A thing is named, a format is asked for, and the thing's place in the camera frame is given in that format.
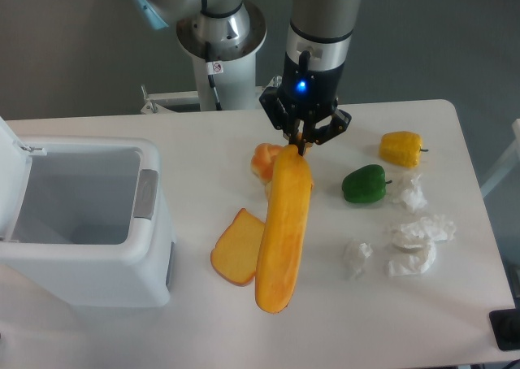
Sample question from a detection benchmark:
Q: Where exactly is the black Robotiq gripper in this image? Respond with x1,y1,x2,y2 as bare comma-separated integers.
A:
259,54,352,156

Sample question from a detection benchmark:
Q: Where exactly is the long orange bread loaf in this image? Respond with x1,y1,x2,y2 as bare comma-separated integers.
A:
255,145,313,314

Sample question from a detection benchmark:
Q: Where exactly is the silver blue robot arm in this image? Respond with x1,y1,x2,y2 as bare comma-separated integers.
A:
135,0,361,153

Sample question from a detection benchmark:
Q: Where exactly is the small ridged bread piece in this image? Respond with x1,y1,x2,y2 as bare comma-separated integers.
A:
264,131,315,202

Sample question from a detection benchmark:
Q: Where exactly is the round braided bread roll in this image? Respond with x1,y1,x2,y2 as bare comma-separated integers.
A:
249,142,284,183

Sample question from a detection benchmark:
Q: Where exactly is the orange toast bread slice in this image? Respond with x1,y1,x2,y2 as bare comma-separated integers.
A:
210,208,265,286

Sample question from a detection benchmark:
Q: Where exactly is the white trash can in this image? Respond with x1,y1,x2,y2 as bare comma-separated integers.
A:
1,124,175,307

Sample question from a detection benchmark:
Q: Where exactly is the green bell pepper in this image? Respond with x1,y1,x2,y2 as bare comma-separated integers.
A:
341,164,392,204

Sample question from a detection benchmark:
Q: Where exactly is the yellow bell pepper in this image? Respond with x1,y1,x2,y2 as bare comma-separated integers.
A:
379,131,429,168

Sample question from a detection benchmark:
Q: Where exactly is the crumpled white tissue upper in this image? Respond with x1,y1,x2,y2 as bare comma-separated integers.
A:
390,173,427,214

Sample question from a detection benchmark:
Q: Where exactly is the crumpled white tissue small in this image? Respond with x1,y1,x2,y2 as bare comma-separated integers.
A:
342,240,373,279

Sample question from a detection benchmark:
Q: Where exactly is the crumpled white tissue lower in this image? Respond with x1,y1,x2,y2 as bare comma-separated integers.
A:
384,238,436,277

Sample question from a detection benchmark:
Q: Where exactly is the crumpled white tissue right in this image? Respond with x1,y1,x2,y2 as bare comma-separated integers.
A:
391,215,457,248

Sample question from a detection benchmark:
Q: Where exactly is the black device at edge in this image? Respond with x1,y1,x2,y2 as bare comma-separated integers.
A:
489,309,519,351

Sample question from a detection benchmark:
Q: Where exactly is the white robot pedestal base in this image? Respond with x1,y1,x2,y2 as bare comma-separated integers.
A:
141,54,265,115

